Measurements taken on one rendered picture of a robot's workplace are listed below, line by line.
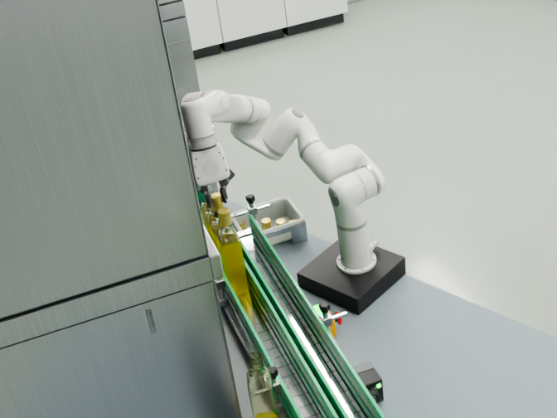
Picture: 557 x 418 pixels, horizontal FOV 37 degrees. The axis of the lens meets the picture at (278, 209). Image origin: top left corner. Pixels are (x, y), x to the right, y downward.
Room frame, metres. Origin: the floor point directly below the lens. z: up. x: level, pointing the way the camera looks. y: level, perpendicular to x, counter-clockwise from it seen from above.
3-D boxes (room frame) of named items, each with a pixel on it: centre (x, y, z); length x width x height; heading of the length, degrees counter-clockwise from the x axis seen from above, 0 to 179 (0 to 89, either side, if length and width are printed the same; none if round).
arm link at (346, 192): (2.06, -0.22, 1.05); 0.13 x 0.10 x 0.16; 115
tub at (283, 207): (2.35, 0.04, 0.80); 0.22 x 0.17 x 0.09; 106
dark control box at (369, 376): (1.55, -0.16, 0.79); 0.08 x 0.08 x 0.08; 16
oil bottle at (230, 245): (1.92, 0.15, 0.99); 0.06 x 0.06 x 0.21; 15
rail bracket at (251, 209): (2.21, 0.11, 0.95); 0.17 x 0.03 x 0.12; 106
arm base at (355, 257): (2.07, -0.23, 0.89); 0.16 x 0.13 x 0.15; 132
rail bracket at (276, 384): (1.43, 0.09, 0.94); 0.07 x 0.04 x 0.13; 106
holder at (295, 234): (2.34, 0.07, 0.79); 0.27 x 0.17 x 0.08; 106
